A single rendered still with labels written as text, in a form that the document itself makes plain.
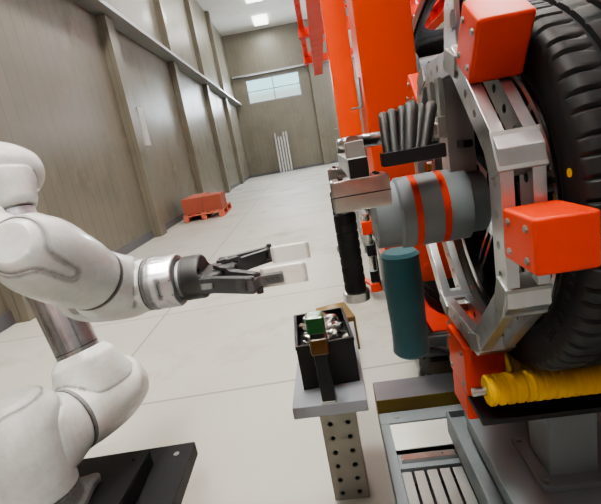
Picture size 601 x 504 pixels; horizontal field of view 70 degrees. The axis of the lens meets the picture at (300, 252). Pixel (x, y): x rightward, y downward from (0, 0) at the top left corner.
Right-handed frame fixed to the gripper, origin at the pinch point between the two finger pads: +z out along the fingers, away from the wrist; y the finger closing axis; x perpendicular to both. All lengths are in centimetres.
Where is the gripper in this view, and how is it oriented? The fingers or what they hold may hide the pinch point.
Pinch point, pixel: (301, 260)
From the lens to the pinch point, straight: 70.4
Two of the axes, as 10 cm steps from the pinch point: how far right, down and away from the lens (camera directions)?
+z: 9.8, -1.6, -0.9
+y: -0.5, 2.4, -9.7
